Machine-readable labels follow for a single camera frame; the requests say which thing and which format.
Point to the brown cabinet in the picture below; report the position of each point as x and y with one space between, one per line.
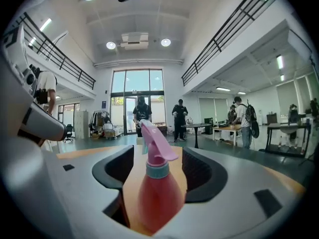
271 118

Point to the white trolley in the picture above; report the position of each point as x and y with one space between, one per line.
109 132

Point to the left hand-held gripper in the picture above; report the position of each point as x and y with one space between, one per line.
18 51

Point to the white water dispenser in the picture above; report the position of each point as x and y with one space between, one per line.
260 117

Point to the round black table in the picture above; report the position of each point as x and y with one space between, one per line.
197 125

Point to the black desk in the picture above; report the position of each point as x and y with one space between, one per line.
274 126

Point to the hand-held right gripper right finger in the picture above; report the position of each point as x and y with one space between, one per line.
216 183

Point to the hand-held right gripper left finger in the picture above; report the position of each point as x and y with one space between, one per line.
99 173

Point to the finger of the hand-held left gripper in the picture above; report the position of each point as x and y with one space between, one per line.
63 133

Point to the white ceiling air conditioner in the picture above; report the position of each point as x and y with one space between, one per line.
134 40

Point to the white locker cabinet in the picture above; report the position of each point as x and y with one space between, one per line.
81 124

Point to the long ceiling lamp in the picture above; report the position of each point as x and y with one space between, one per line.
223 88
241 92
32 41
279 61
45 24
282 78

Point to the dark framed side window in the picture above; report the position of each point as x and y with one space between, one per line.
67 113

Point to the glass entrance door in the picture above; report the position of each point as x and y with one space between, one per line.
127 113

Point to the black balcony railing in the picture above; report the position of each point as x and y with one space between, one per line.
79 76
219 46

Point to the black box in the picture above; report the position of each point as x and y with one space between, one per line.
208 126

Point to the clothes rack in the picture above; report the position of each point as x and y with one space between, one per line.
96 121

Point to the orange wooden table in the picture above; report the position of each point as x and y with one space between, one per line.
129 200

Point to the large glass window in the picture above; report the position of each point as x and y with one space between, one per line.
137 80

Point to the blue wall poster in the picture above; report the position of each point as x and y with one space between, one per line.
104 104

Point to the small white-legged table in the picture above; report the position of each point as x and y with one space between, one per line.
226 128

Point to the black office chair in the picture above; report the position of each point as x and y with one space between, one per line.
68 131

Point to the white roller blind window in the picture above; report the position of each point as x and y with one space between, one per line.
211 108

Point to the pink and teal tool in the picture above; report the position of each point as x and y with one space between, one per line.
159 198

